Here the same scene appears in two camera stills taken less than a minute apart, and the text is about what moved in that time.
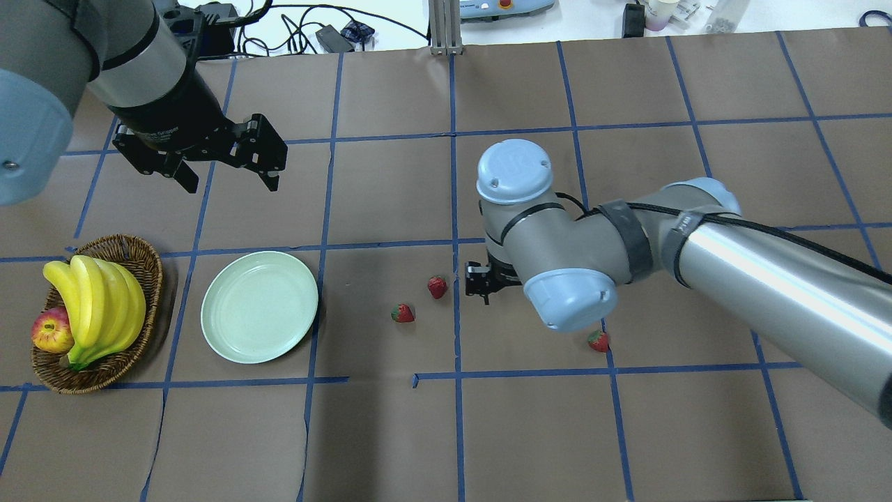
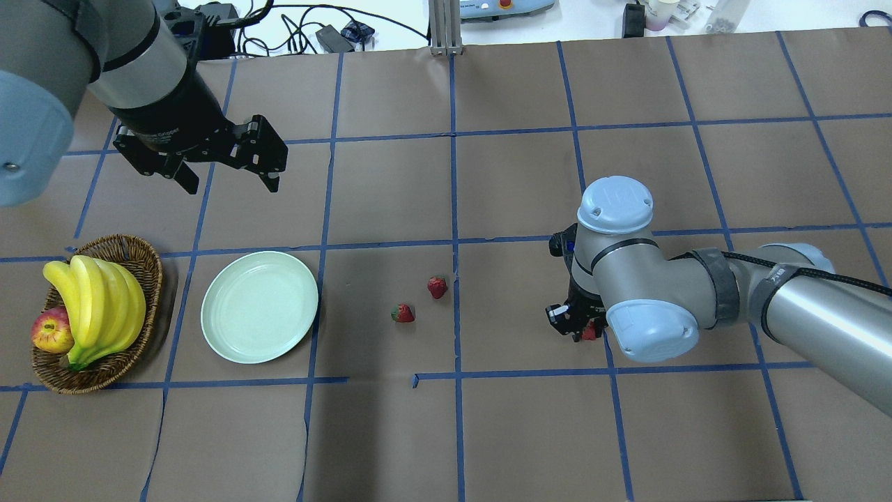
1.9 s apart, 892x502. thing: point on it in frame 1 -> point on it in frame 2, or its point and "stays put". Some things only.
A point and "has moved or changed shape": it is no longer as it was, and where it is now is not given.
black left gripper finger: x=187 y=176 stays put
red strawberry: x=598 y=340 has moved or changed shape
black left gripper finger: x=267 y=150 stays put
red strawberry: x=437 y=286 stays put
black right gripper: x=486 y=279 -> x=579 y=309
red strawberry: x=403 y=313 stays put
